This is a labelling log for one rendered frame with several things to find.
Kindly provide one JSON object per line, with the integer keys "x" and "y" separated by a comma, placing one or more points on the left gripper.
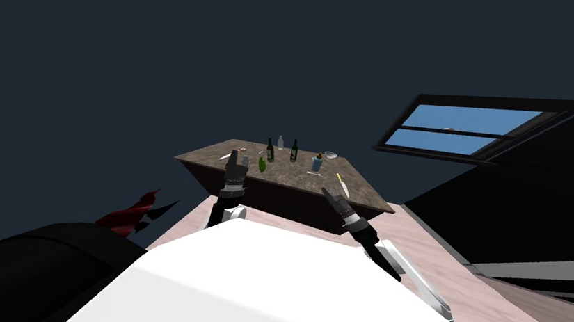
{"x": 234, "y": 177}

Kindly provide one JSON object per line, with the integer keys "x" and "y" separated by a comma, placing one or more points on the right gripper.
{"x": 338, "y": 202}

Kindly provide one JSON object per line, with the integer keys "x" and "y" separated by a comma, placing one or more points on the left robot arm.
{"x": 216, "y": 213}

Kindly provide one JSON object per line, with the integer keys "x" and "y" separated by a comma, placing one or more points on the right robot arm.
{"x": 383, "y": 259}

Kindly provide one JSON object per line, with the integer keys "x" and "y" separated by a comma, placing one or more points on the white knife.
{"x": 224, "y": 156}

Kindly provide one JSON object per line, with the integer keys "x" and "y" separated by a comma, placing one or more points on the bright green bottle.
{"x": 262, "y": 165}

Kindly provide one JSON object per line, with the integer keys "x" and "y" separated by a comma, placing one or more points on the dark green wine bottle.
{"x": 294, "y": 152}
{"x": 270, "y": 152}

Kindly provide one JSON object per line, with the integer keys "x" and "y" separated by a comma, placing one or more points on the blue soap bottle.
{"x": 316, "y": 164}

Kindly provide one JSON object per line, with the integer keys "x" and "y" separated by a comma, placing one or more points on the clear glass bottle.
{"x": 280, "y": 143}

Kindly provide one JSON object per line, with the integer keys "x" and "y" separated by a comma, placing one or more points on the clear glass bowl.
{"x": 330, "y": 155}

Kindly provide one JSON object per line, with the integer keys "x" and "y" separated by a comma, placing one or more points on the brown stone-top table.
{"x": 296, "y": 178}

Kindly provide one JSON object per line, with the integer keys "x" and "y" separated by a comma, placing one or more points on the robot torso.
{"x": 300, "y": 303}

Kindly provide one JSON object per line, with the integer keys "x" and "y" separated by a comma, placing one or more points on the red and black plant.
{"x": 125, "y": 214}

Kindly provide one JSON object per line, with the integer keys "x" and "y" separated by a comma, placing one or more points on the black-framed window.
{"x": 465, "y": 130}

